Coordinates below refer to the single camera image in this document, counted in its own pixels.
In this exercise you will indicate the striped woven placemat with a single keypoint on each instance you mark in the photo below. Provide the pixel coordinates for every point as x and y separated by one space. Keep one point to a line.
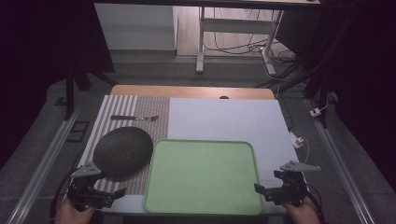
149 112

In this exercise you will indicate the green plastic tray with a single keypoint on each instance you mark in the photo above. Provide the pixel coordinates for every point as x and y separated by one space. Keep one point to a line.
202 177

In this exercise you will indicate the person's right hand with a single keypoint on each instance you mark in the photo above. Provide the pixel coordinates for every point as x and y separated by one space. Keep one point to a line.
302 214

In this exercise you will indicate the light blue table mat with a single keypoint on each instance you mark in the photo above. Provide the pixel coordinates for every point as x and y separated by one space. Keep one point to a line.
224 118

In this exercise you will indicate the aluminium rail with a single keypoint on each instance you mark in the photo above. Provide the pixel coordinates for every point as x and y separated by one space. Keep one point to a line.
342 165
46 158

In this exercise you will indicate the white desk frame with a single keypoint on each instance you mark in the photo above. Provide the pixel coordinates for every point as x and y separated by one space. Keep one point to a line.
236 25

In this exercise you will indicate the person's left hand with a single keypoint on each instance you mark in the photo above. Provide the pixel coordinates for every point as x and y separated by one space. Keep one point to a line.
70 214

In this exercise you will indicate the white cabinet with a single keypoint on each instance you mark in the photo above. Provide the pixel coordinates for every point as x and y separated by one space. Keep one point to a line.
134 28

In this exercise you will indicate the dark round plate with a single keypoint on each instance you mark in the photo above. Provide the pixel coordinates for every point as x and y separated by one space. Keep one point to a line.
123 152

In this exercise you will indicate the black metal stand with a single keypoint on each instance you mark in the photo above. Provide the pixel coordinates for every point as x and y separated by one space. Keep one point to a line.
70 87
317 81

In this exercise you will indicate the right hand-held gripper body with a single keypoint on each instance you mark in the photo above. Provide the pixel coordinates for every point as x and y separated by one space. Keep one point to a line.
291 186

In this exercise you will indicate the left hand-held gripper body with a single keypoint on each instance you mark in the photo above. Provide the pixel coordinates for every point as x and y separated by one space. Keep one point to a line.
88 196

